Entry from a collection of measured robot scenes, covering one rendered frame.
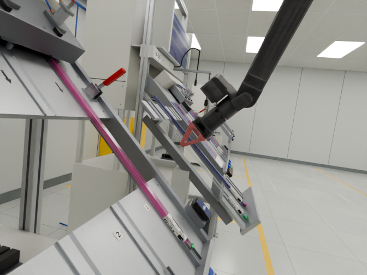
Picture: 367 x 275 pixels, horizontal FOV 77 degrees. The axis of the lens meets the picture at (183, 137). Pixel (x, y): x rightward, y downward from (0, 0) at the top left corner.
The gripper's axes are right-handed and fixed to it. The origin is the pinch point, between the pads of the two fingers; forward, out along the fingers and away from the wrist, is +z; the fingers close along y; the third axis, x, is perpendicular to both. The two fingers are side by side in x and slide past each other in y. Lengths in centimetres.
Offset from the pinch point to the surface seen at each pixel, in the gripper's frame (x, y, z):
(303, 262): 123, -120, 9
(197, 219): 17.0, 18.4, 4.8
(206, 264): 22.2, 28.4, 5.3
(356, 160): 324, -716, -241
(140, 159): -2.5, 18.2, 7.2
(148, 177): 2.1, 18.2, 8.3
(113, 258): 8.7, 43.8, 7.7
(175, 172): 5.6, -8.6, 10.7
